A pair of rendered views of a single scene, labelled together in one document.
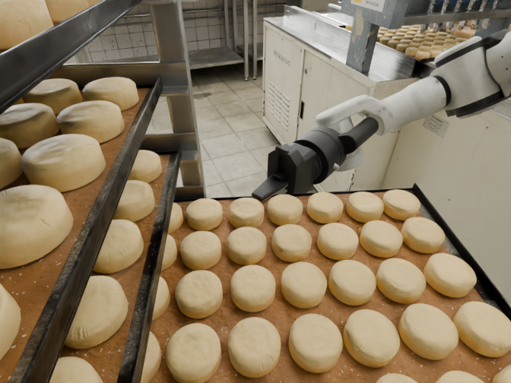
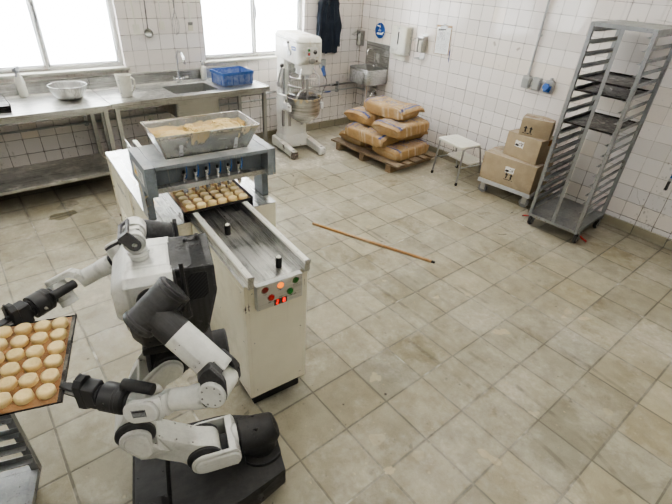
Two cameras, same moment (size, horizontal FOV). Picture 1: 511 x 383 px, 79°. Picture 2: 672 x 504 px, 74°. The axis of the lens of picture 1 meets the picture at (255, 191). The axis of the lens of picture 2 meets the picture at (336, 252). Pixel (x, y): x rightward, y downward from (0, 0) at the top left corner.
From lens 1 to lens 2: 1.52 m
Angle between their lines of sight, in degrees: 16
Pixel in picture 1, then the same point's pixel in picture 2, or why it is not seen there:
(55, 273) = not seen: outside the picture
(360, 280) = (16, 353)
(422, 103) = (99, 270)
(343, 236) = (20, 339)
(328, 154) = (38, 303)
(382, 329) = (13, 366)
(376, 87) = not seen: hidden behind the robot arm
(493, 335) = (50, 362)
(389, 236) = (40, 337)
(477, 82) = not seen: hidden behind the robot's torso
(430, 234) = (58, 334)
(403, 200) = (59, 321)
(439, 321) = (35, 361)
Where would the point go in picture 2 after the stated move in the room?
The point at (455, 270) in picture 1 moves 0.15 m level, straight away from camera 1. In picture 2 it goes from (56, 345) to (98, 320)
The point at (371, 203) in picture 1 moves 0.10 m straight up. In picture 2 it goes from (43, 324) to (34, 302)
